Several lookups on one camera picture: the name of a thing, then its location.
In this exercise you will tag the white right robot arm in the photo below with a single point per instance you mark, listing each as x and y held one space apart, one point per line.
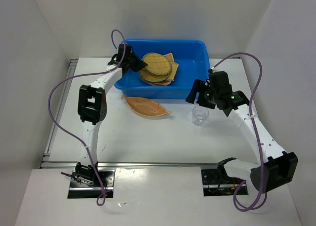
275 166

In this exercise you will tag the aluminium front rail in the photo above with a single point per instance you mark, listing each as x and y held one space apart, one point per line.
48 164

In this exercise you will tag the orange square woven plate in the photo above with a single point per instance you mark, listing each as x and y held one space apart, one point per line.
161 83

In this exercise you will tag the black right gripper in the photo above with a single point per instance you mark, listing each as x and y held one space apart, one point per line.
197 85

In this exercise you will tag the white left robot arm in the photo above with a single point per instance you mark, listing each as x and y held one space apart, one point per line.
92 107

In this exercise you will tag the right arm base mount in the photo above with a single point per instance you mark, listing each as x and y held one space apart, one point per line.
213 185

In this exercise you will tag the round green-rimmed bamboo plate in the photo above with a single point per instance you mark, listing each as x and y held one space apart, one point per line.
148 76

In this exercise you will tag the clear plastic cup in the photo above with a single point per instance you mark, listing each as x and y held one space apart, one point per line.
199 115

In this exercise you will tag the fan-shaped bamboo tray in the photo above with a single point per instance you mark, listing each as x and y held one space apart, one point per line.
174 65

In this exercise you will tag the orange fish-shaped woven dish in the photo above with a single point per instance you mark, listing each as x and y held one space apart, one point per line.
145 107

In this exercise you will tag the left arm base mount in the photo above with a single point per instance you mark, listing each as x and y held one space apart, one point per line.
88 182

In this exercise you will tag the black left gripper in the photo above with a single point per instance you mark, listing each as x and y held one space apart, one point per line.
140 64

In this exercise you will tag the blue plastic bin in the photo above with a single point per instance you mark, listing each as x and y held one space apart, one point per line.
193 60

